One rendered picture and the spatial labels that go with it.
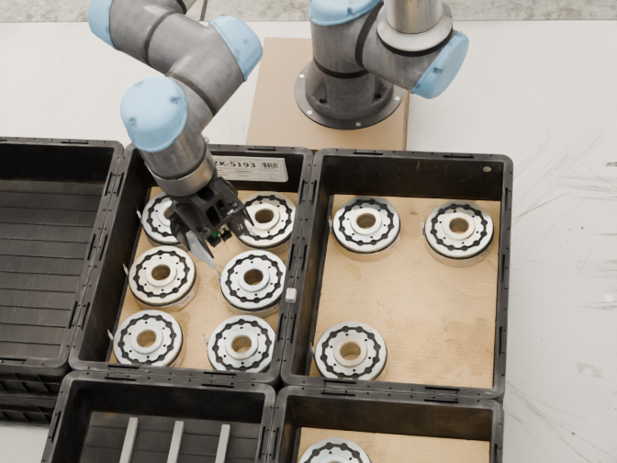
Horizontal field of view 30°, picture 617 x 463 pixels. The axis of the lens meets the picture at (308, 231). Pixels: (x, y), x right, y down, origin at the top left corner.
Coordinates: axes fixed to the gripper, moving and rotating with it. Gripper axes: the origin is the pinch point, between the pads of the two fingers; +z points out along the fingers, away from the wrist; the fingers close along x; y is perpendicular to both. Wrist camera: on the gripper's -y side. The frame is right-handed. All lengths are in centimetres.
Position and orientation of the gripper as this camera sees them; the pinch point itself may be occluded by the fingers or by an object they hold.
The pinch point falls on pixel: (219, 239)
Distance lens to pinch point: 160.2
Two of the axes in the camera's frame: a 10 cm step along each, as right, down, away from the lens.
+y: 6.1, 6.2, -4.9
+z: 2.0, 4.8, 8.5
